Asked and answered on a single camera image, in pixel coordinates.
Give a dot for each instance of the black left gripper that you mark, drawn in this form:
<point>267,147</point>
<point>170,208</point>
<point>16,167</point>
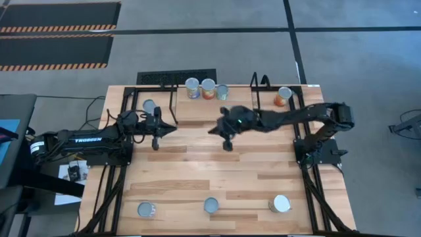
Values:
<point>158,128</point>

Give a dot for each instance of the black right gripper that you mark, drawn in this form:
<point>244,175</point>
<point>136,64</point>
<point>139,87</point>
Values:
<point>227,131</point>

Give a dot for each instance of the squat green dotted can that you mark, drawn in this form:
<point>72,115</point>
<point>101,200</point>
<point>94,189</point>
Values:
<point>222,91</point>

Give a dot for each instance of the orange label tin can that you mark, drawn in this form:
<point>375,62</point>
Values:
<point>208,85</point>

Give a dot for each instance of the peaches can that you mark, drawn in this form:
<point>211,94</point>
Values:
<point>192,84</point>

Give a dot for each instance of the mandarin oranges can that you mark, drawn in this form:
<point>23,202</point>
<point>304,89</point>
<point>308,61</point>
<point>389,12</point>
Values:
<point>211,205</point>

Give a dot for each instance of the orange red gradient can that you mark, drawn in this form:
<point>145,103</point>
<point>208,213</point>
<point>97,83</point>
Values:
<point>283,93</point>

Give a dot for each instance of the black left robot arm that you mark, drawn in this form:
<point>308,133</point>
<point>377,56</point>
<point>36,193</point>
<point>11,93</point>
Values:
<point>89,140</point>

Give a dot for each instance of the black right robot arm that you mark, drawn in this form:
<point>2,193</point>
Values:
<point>296,115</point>

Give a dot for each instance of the black floor grate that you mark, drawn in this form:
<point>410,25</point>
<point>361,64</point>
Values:
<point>164,77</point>

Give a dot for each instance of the tin can grey lid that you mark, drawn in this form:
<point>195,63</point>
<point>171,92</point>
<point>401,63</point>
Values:
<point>146,209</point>

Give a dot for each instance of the wide tin can white lid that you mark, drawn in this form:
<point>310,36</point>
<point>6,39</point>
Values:
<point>280,203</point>

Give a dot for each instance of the white paper sheet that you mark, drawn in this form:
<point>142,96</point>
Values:
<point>64,171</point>

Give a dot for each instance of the black hazard striped floor mat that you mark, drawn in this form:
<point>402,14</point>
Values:
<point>59,14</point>
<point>52,51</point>

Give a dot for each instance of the dark grey desk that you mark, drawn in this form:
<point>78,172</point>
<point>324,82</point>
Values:
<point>19,108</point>

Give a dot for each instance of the blue flat item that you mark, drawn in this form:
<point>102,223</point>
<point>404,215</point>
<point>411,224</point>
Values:
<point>8,138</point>

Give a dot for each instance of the grey metal stand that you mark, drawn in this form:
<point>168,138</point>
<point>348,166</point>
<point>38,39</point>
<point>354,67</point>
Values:
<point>408,126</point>

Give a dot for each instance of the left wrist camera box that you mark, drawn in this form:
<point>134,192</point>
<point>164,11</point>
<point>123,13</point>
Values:
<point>150,122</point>

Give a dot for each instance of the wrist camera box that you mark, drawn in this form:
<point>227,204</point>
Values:
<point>150,122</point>
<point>241,118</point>

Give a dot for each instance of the black metal shelf frame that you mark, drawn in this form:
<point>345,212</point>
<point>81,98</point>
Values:
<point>171,105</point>

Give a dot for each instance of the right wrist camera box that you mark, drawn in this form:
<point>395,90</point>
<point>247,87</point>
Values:
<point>241,118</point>

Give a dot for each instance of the black aluminium rig frame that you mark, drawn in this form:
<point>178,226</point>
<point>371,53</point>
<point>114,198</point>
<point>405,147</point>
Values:
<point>144,88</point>

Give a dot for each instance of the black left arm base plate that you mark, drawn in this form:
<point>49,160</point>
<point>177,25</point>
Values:
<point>108,161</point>

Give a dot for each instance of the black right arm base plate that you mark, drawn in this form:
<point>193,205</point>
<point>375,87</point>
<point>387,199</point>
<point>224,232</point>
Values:
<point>329,154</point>

